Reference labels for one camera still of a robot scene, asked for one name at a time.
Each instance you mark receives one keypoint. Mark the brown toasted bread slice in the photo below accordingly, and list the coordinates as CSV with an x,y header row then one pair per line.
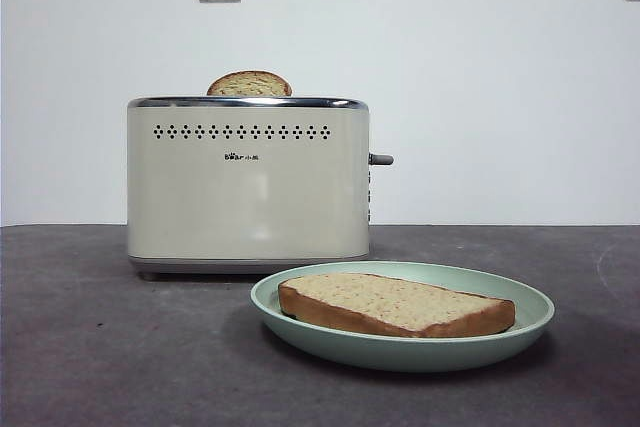
x,y
249,85
390,304

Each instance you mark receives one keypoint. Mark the pale green round plate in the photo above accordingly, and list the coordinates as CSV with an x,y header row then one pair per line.
x,y
400,352

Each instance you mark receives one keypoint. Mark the cream two-slot toaster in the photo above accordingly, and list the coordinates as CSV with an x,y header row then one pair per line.
x,y
250,197

